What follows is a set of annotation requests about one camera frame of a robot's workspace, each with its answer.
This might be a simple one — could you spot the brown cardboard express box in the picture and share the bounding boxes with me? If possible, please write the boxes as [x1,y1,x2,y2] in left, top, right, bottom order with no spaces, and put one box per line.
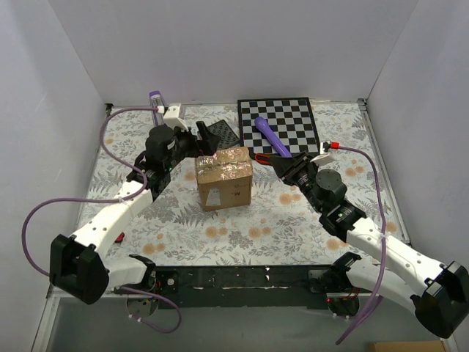
[195,147,253,211]

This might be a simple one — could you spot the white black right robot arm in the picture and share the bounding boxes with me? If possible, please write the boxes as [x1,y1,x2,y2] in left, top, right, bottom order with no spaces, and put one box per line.
[269,153,468,339]

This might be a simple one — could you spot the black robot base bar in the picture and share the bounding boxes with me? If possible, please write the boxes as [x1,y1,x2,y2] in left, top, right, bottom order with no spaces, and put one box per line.
[113,252,362,309]

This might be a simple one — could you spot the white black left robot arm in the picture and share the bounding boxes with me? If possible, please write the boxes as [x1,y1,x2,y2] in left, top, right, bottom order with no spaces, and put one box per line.
[49,122,221,304]

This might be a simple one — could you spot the grey studded building plate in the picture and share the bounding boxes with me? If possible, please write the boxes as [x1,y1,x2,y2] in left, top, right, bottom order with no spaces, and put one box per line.
[207,120,240,150]

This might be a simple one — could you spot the black white chessboard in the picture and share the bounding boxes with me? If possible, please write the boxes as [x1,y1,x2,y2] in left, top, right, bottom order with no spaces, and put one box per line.
[237,97,320,155]

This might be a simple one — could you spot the purple toy microphone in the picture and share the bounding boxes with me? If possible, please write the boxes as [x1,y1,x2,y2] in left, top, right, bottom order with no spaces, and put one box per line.
[254,116,292,158]

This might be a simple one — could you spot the purple capped clear bottle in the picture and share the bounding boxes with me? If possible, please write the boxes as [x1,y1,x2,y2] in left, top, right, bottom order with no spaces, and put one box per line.
[149,90,168,126]

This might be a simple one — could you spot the small red object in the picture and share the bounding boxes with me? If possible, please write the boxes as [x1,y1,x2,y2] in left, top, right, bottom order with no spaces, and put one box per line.
[115,232,125,243]

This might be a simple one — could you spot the brown cardboard boxes on floor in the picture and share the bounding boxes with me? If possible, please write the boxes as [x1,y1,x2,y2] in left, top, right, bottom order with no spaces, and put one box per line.
[369,340,447,352]

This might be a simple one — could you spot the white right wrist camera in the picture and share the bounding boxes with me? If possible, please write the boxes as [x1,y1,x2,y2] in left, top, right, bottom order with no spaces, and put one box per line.
[312,141,336,166]

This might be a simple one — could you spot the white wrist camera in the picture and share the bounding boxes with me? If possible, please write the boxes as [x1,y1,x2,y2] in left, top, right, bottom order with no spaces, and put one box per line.
[157,103,188,131]
[312,141,336,166]

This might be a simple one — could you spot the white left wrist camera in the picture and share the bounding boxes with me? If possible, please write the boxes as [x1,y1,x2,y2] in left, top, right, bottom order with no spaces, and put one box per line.
[157,103,188,131]

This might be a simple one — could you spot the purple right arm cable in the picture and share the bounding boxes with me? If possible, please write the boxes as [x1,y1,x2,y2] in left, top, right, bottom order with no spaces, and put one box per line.
[336,144,388,345]

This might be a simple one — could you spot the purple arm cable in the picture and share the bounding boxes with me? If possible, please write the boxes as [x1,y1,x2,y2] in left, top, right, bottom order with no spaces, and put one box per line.
[21,106,182,334]
[336,144,388,345]

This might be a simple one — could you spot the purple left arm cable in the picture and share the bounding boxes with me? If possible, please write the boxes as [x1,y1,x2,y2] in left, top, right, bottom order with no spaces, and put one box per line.
[21,106,182,334]

